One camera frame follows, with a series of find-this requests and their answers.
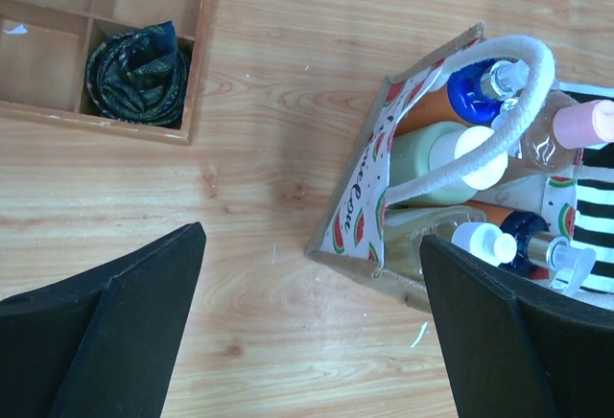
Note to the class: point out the orange spray bottle back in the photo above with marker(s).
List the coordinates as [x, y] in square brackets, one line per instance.
[472, 96]

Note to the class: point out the orange spray bottle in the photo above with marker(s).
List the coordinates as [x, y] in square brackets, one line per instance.
[540, 253]
[472, 96]

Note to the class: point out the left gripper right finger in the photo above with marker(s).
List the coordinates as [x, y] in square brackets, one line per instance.
[513, 348]

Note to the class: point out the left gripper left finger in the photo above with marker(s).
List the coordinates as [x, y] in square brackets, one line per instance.
[104, 342]

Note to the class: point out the orange spray bottle front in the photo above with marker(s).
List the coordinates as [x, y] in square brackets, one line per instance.
[540, 253]

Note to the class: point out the green patterned rolled belt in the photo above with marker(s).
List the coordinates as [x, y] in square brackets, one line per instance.
[140, 76]

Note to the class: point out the wooden compartment tray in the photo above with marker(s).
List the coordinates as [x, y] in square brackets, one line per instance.
[47, 45]

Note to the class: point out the black white striped cloth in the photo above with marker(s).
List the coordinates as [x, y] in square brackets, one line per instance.
[594, 220]

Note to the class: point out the clear bottle pink cap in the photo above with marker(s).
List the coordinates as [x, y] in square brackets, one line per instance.
[562, 129]

